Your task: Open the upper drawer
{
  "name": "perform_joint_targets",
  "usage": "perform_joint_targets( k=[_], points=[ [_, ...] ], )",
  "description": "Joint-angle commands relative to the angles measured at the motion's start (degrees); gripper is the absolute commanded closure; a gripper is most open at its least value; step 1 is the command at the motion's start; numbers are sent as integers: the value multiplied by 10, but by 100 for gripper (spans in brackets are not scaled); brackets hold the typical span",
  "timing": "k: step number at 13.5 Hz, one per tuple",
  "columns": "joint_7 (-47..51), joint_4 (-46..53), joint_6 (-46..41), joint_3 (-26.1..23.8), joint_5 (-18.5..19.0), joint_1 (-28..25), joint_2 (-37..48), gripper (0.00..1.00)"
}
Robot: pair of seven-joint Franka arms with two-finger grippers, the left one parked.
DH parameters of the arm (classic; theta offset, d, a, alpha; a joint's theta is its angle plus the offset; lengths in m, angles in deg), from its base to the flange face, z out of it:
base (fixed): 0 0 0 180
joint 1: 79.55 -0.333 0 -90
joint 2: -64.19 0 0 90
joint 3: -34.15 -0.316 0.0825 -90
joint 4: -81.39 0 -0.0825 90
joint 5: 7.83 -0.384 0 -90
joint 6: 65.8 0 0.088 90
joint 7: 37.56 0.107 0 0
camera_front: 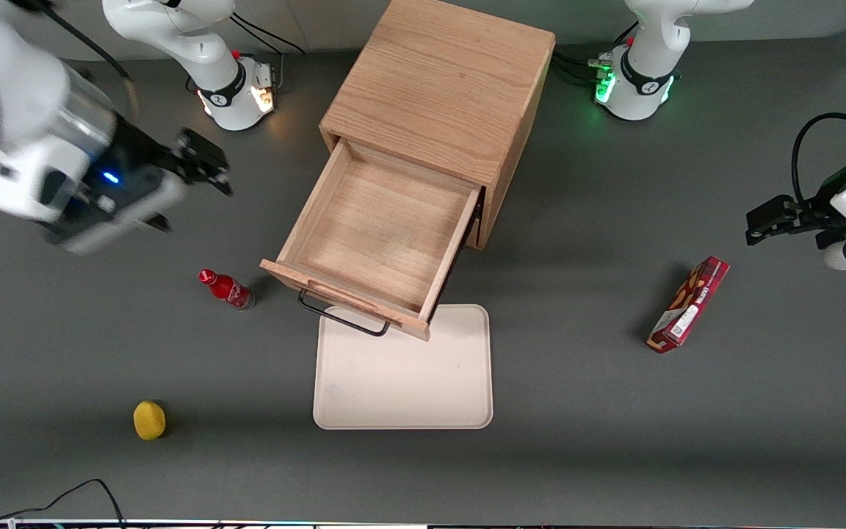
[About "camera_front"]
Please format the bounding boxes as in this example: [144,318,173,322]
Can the red snack box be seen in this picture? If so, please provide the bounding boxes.
[646,255,731,356]

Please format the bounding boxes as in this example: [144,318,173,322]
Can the black base cables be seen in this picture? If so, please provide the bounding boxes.
[229,12,308,57]
[551,22,638,82]

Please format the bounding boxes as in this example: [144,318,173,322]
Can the wooden drawer with notch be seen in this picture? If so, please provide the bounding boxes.
[259,138,484,342]

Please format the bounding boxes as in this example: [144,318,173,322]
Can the black metal drawer handle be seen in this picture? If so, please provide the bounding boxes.
[297,289,392,338]

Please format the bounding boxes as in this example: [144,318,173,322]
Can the wooden drawer cabinet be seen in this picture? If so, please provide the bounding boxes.
[319,0,557,251]

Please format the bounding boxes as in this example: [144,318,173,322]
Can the small red cola bottle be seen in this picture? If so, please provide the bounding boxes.
[198,268,256,312]

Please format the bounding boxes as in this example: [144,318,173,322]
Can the yellow lemon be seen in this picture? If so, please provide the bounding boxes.
[133,400,167,442]

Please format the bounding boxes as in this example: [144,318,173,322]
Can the beige plastic tray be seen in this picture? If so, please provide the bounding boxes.
[313,303,494,431]

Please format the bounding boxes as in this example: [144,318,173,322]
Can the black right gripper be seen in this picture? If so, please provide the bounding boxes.
[84,114,235,217]

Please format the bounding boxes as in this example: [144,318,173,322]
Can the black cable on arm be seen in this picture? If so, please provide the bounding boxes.
[26,0,131,79]

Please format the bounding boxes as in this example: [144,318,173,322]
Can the black looped cable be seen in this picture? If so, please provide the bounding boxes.
[790,112,846,208]

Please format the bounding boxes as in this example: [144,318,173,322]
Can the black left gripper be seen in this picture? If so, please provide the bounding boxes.
[744,163,846,251]

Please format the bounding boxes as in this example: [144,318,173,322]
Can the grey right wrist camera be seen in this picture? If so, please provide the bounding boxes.
[44,173,190,256]

